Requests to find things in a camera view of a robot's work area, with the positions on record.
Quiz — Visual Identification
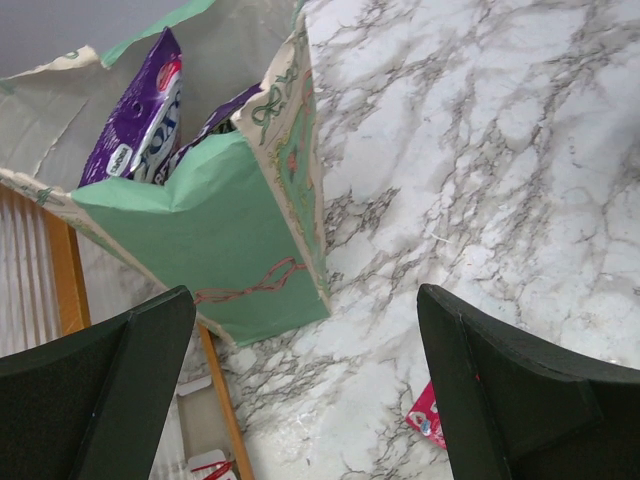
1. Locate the wooden rack with clear slats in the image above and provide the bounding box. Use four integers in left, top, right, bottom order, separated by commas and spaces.
1, 188, 254, 479

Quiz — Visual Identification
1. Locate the green paper gift bag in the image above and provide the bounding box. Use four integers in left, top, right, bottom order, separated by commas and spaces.
1, 1, 329, 345

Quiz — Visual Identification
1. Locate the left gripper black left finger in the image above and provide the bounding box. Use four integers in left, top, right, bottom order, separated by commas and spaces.
1, 286, 196, 479

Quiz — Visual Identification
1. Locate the red white small card box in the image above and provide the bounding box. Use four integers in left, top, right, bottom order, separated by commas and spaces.
187, 449, 238, 480

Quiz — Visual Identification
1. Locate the purple Fox's candy bag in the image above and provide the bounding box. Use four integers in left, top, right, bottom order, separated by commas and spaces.
79, 27, 183, 187
167, 83, 262, 176

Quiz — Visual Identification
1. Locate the open cardboard box sleeve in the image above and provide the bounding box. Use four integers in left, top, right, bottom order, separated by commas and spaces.
176, 376, 231, 458

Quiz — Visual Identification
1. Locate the pink red snack packet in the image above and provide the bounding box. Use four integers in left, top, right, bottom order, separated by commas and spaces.
405, 382, 446, 449

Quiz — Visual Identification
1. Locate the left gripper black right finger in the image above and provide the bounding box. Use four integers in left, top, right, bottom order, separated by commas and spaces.
417, 284, 639, 479

